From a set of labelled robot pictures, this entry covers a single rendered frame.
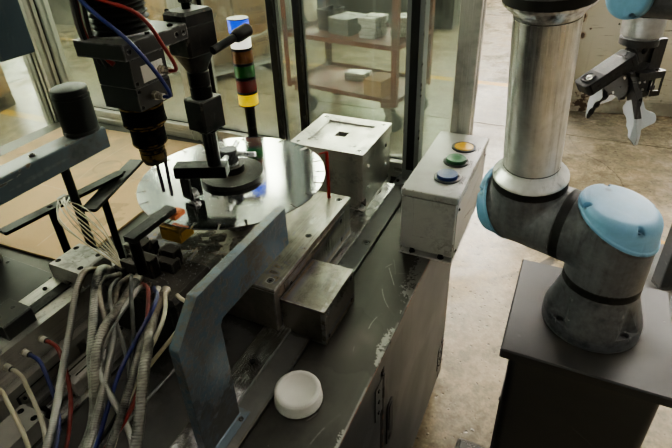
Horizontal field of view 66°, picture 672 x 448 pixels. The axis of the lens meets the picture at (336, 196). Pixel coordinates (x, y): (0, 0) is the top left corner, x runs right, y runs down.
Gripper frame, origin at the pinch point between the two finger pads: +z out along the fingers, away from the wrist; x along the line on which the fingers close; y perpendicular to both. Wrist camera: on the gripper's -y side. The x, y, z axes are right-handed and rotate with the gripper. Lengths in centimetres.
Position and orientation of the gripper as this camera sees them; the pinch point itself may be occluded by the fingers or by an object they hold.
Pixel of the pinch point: (606, 132)
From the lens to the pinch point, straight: 125.6
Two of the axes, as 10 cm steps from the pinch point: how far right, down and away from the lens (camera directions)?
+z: 0.4, 8.5, 5.2
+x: -2.4, -5.0, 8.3
